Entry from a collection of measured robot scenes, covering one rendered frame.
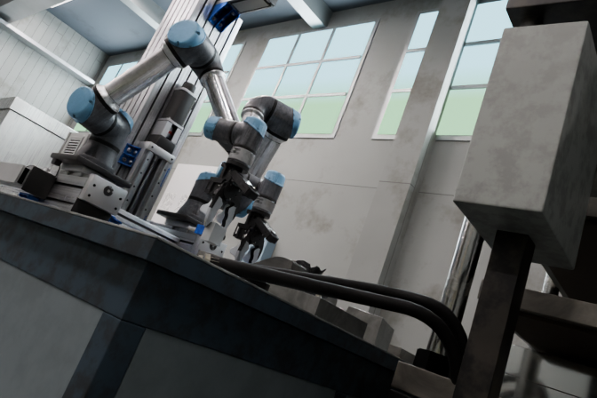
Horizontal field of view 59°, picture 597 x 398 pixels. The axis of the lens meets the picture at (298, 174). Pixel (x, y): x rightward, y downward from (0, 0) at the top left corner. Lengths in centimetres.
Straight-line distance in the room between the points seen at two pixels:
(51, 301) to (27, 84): 942
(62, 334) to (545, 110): 91
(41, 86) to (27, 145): 246
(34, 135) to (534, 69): 753
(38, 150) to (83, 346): 738
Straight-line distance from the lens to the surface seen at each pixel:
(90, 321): 89
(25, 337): 103
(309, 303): 136
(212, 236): 149
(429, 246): 417
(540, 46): 115
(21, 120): 813
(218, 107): 183
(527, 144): 103
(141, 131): 227
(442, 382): 126
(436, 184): 438
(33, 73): 1040
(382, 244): 418
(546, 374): 169
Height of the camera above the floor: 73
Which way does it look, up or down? 17 degrees up
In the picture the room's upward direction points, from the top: 22 degrees clockwise
